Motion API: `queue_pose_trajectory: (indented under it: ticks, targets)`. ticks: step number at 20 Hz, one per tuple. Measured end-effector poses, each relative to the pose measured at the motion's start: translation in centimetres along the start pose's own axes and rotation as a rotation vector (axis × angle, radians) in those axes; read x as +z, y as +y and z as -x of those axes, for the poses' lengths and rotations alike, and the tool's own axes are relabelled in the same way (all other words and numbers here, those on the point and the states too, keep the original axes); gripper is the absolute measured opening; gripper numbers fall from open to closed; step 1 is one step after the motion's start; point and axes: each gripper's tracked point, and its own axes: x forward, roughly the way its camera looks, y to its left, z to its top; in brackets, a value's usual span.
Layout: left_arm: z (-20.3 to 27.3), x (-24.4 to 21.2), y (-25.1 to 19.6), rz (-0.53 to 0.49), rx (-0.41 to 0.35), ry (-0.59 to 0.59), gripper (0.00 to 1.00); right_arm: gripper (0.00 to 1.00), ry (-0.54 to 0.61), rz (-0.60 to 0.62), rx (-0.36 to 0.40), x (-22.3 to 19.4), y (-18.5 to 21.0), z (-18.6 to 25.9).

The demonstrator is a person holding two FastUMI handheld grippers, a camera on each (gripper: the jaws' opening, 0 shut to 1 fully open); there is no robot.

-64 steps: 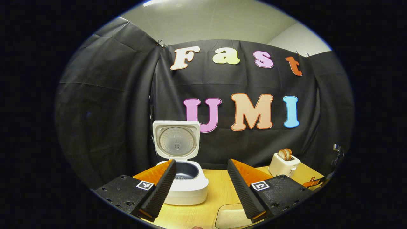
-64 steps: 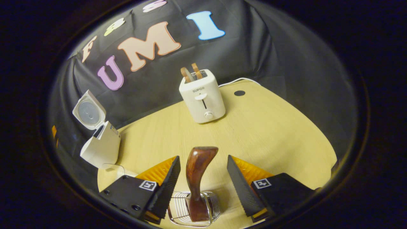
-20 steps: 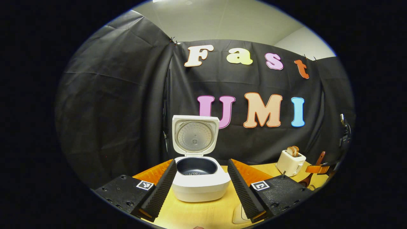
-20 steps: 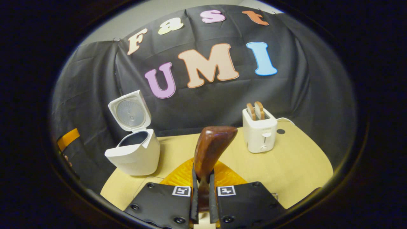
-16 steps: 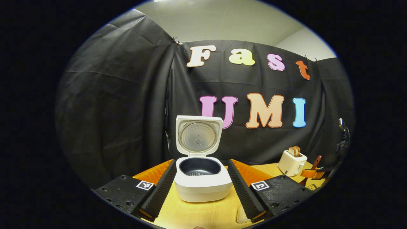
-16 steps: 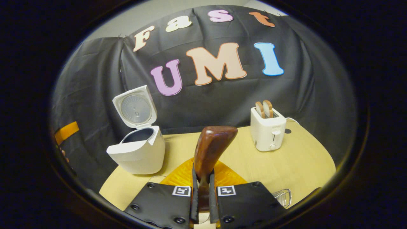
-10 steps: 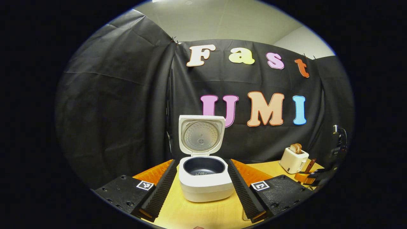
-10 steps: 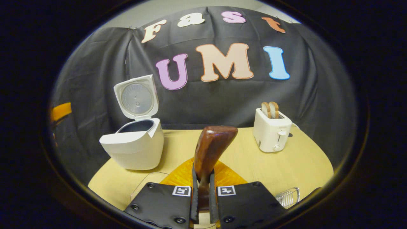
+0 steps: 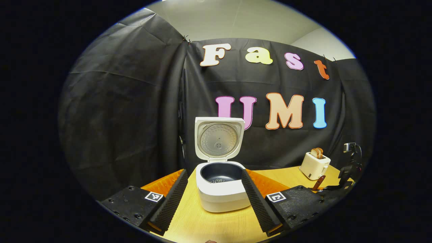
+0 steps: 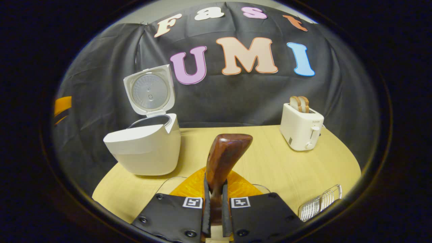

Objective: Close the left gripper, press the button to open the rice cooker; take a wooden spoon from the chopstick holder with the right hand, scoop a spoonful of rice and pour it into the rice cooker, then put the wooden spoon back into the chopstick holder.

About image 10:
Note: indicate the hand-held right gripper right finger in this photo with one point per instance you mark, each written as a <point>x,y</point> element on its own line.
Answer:
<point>263,219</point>

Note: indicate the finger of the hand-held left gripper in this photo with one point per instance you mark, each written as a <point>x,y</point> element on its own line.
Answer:
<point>62,103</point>

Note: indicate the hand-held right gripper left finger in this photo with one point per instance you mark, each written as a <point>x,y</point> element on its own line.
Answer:
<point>175,219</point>

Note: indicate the clear ribbed chopstick holder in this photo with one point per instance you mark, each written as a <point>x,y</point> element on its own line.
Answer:
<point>320,202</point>

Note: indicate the white rice cooker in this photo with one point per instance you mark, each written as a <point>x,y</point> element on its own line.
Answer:
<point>148,152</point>

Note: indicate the brown wooden spoon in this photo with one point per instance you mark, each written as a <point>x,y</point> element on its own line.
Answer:
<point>224,155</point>

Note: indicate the white toaster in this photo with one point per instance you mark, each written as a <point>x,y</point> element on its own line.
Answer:
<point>298,131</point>

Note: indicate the toasted bread slice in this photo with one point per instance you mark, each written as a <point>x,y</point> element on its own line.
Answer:
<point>294,104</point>
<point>304,104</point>

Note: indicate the black backdrop cloth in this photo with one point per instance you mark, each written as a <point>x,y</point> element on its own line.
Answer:
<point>236,98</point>

